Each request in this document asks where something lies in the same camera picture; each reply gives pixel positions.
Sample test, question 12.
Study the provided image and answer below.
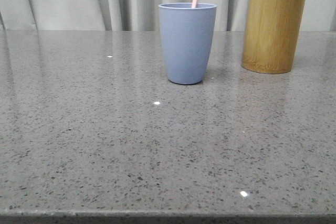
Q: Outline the bamboo wooden cup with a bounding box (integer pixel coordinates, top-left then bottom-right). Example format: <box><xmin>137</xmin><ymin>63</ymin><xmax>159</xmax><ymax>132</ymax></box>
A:
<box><xmin>241</xmin><ymin>0</ymin><xmax>305</xmax><ymax>74</ymax></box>

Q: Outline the blue plastic cup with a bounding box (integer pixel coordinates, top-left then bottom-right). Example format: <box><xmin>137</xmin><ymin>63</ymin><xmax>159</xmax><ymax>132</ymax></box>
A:
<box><xmin>159</xmin><ymin>3</ymin><xmax>217</xmax><ymax>85</ymax></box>

